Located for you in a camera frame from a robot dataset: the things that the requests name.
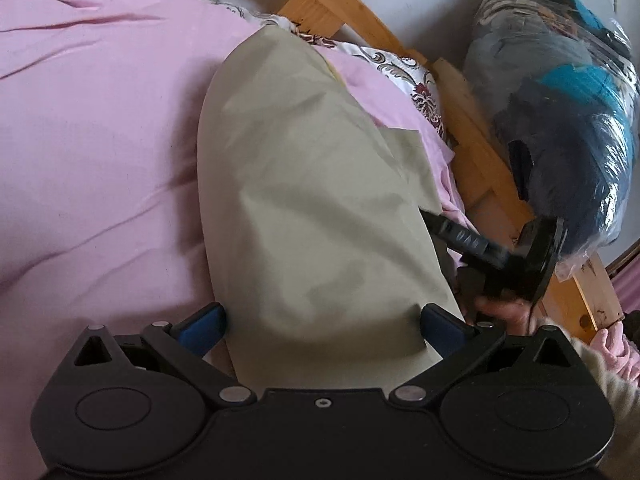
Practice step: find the floral satin pillow right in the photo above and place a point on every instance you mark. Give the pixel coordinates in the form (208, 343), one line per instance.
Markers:
(411, 77)

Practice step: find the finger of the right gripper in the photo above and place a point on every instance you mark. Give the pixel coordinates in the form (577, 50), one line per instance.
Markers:
(457, 234)

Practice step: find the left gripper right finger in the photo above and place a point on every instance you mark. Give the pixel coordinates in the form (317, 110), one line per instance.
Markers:
(463, 348)

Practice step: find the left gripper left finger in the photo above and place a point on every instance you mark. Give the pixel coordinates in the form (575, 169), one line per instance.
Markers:
(182, 348)

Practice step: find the wooden bed headboard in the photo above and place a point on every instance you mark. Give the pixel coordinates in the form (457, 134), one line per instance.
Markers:
(583, 304)

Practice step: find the plastic bag of clothes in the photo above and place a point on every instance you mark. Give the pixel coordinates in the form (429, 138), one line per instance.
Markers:
(556, 81)

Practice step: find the pink bed sheet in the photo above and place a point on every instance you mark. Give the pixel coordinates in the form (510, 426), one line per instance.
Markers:
(100, 102)

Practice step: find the person's right hand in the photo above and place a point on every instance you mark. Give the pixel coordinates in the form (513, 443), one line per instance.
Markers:
(516, 314)

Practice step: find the cream fleece sleeve forearm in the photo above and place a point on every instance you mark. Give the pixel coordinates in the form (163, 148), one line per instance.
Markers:
(613, 362)

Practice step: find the olive green garment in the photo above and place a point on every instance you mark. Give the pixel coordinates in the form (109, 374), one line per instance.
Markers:
(313, 173)

